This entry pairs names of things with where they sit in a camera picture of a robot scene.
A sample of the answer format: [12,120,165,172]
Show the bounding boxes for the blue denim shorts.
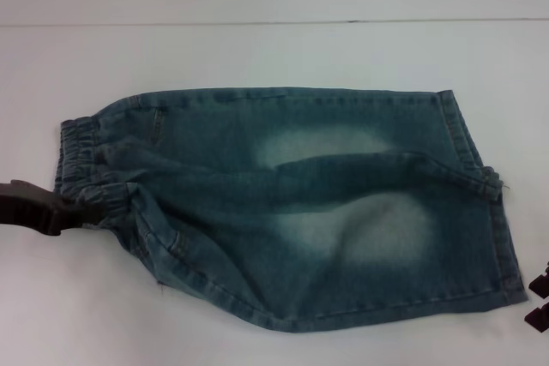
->
[51,87,529,323]

